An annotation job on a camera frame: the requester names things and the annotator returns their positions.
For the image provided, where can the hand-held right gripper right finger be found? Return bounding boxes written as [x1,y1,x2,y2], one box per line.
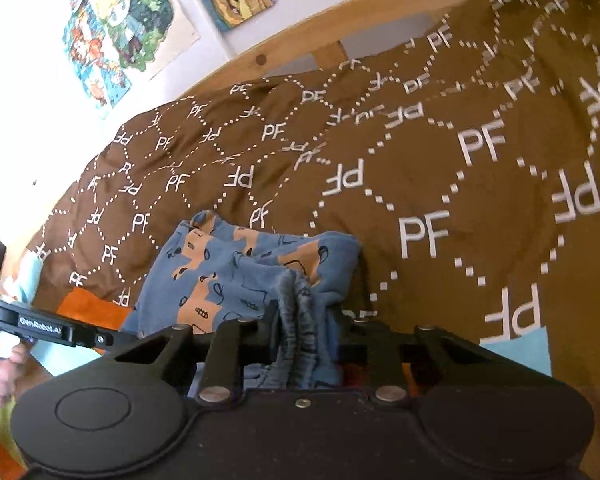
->
[330,310,487,405]

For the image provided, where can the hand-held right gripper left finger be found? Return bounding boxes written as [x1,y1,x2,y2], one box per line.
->
[111,305,282,406]

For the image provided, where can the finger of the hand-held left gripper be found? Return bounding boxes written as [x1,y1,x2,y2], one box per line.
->
[71,326,148,352]

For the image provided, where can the blue printed pants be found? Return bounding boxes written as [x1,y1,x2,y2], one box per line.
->
[132,210,364,392]

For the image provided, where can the person's left hand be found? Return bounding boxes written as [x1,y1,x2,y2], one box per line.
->
[0,344,32,409]

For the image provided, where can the colourful striped sheet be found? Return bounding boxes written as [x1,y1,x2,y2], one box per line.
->
[0,251,553,480]

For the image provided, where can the brown printed blanket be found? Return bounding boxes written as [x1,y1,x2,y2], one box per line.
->
[27,0,600,461]

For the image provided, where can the wooden bed frame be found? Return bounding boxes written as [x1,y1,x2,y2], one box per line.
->
[172,0,536,107]

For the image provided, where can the cartoon wall poster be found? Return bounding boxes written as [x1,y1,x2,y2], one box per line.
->
[62,0,202,121]

